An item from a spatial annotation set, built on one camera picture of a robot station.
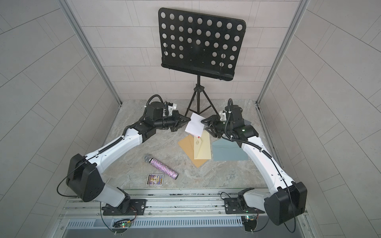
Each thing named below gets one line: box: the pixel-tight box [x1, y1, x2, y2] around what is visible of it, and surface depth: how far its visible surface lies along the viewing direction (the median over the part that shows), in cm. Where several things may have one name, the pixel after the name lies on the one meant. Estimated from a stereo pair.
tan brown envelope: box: [177, 134, 209, 169], surface depth 93 cm
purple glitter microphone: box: [143, 154, 180, 180], surface depth 83 cm
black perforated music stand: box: [158, 7, 247, 117], surface depth 67 cm
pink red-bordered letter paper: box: [184, 112, 206, 139], surface depth 74 cm
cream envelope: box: [193, 129, 212, 160], surface depth 93 cm
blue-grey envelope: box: [212, 137, 249, 162], surface depth 91 cm
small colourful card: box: [146, 174, 165, 186], surface depth 80 cm
